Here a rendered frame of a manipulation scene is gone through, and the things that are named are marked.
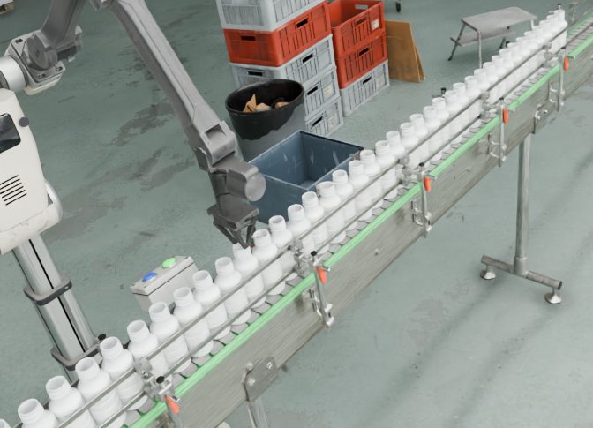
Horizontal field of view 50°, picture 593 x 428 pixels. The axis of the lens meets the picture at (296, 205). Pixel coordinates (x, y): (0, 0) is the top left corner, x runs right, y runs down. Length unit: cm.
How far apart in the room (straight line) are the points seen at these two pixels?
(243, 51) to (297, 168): 172
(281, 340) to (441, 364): 123
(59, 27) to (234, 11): 247
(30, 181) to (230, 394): 74
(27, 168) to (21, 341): 180
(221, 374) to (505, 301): 176
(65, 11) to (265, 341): 86
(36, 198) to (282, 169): 96
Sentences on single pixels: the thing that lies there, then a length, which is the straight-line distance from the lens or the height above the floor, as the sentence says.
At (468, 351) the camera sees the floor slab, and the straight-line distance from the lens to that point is 273.
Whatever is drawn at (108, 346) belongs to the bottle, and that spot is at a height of 115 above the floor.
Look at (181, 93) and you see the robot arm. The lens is 127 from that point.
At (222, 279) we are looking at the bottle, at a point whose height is 113.
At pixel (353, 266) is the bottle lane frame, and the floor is 92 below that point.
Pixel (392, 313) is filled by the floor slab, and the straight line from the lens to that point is 290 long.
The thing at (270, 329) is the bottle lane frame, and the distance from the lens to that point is 152.
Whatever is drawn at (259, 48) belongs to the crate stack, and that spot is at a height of 77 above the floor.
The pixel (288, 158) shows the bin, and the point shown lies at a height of 87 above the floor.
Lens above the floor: 198
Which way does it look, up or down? 32 degrees down
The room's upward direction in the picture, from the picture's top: 11 degrees counter-clockwise
